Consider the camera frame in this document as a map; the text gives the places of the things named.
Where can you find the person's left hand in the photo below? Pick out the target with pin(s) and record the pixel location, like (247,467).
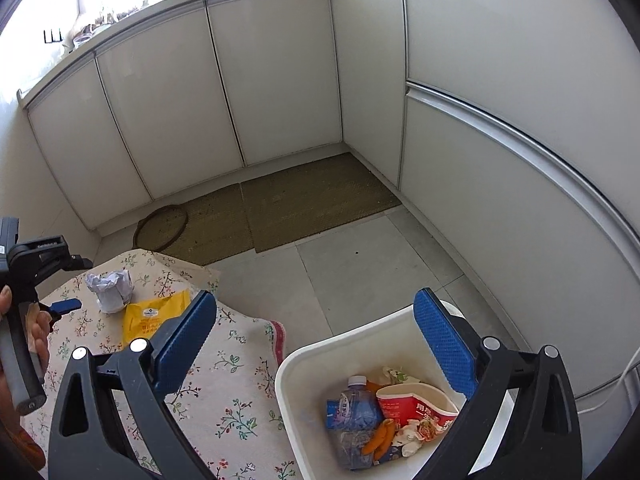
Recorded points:
(40,340)

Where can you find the orange peel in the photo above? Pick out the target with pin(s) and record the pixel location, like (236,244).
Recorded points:
(380,435)

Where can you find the large woven floor mat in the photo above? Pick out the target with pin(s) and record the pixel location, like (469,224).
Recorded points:
(310,200)

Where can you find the clear plastic bottle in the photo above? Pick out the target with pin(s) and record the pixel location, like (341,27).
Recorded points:
(357,410)

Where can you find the round woven tray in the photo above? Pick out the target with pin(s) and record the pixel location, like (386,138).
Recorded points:
(162,227)

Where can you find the red instant noodle cup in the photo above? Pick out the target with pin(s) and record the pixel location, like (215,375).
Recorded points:
(415,405)

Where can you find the crumpled white tissue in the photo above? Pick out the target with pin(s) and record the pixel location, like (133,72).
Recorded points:
(407,437)

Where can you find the white plastic bin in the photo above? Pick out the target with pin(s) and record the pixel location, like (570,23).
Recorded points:
(310,370)

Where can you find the table with floral cloth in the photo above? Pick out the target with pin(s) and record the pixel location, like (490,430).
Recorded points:
(225,410)

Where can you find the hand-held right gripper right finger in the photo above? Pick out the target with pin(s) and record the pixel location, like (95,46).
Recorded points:
(445,345)

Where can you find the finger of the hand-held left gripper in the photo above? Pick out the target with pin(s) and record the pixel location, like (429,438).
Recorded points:
(65,305)
(75,262)

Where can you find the white floral wrapper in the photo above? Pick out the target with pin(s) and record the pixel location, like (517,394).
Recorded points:
(400,375)

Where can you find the white cabinet row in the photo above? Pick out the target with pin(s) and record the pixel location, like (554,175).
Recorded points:
(165,110)

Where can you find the yellow snack packet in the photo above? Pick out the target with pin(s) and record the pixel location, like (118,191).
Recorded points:
(150,317)

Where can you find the white paper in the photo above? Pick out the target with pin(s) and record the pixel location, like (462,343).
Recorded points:
(107,290)

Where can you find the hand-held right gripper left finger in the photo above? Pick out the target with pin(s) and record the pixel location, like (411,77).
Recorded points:
(185,340)

